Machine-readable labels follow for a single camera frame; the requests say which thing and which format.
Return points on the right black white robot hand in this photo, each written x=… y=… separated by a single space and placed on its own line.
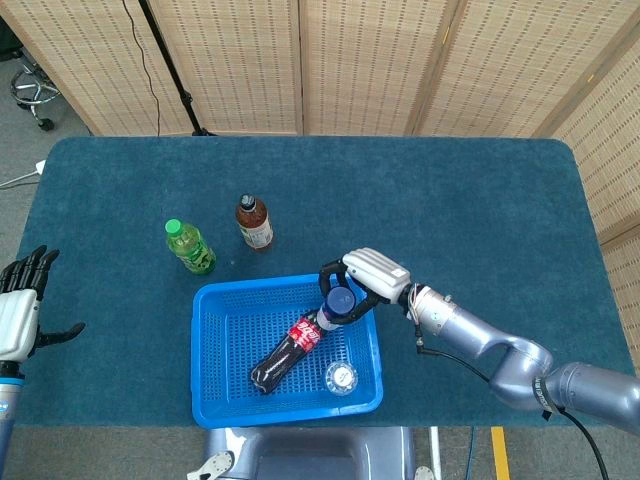
x=380 y=275

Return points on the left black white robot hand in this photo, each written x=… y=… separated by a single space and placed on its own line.
x=17 y=320

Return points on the blue cap bottle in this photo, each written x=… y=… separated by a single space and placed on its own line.
x=341 y=301

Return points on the clear water bottle white cap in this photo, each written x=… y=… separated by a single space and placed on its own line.
x=341 y=379

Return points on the cola bottle red cap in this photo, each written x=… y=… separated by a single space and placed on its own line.
x=280 y=362

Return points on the amber tea bottle black cap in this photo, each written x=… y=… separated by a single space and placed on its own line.
x=255 y=227

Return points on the green soda bottle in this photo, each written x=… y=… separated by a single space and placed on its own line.
x=192 y=250

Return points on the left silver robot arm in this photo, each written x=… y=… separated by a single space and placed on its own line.
x=7 y=400

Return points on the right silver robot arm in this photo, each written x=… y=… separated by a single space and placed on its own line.
x=475 y=330

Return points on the blue perforated plastic basket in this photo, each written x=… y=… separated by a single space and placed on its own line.
x=215 y=410

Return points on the teal table mat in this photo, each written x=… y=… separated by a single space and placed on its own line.
x=450 y=200

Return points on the white power plug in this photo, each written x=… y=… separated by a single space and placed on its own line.
x=39 y=166

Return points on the white table leg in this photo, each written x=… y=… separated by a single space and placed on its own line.
x=436 y=450

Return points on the grey blue robot torso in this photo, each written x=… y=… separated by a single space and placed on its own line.
x=325 y=455

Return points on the chrome base stool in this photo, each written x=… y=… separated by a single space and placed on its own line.
x=46 y=124

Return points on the yellow floor tape strip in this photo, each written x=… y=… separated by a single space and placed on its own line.
x=501 y=455

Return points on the black tripod stand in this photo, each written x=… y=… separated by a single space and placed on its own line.
x=172 y=75

